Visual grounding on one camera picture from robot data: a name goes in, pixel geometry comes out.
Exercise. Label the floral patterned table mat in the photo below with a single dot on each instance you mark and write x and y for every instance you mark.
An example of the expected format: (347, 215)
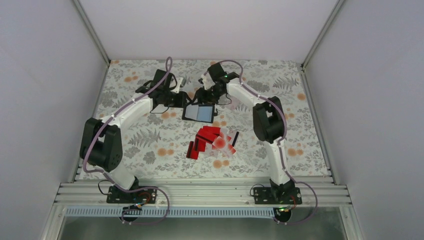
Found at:
(156, 145)

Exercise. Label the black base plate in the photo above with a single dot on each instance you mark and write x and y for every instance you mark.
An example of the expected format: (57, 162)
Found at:
(116, 196)
(264, 196)

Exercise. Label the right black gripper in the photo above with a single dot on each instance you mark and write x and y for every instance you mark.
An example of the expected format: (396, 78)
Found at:
(202, 98)

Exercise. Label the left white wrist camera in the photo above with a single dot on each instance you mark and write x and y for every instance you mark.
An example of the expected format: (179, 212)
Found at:
(180, 82)

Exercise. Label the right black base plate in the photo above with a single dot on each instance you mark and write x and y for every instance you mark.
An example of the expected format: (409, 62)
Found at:
(264, 196)

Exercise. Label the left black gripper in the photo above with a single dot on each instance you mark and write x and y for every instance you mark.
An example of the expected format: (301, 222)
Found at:
(181, 101)

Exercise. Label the red card lower left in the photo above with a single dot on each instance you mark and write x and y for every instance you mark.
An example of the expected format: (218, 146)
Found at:
(192, 152)

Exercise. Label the white card black stripe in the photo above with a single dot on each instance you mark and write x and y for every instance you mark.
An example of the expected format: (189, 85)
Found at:
(234, 137)

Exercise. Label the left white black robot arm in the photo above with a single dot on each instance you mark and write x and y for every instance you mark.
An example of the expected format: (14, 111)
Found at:
(101, 146)

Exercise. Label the white card red circles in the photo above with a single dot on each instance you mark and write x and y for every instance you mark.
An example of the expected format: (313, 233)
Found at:
(223, 145)

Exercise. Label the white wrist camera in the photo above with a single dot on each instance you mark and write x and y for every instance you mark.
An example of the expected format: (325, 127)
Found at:
(180, 82)
(207, 83)

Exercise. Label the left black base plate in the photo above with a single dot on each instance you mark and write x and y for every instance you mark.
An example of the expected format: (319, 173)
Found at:
(116, 196)

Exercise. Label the aluminium rail frame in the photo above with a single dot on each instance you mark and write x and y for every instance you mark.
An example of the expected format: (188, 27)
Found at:
(205, 197)

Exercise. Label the white floral card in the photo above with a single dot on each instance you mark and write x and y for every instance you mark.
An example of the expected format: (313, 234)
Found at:
(233, 103)

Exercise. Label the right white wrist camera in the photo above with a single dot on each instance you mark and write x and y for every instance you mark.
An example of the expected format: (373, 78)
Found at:
(207, 83)

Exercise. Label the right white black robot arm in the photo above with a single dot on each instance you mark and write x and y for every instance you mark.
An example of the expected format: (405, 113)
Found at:
(269, 123)

